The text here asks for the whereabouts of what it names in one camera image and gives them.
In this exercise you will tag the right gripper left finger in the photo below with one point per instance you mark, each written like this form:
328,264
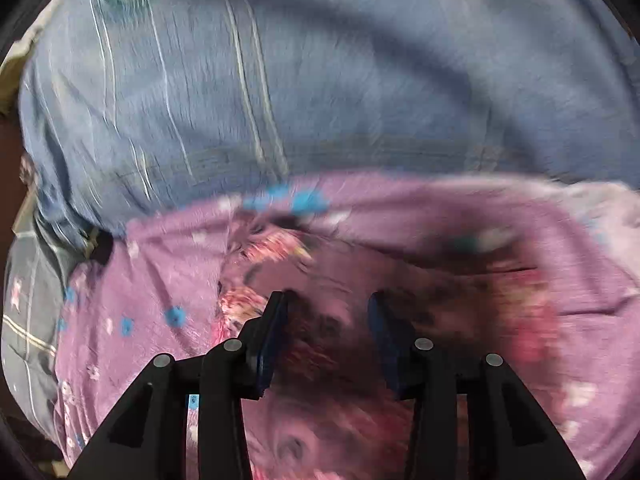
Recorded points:
144,435

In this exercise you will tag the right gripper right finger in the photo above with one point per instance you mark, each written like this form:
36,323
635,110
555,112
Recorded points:
471,419

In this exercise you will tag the maroon floral small garment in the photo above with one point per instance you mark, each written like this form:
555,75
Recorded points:
328,413

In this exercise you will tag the purple floral bed sheet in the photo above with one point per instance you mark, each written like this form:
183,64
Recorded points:
158,291

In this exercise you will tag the grey star pillow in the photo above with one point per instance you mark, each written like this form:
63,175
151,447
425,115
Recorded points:
35,287

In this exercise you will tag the blue plaid quilt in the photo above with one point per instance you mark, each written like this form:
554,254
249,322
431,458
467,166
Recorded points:
129,107

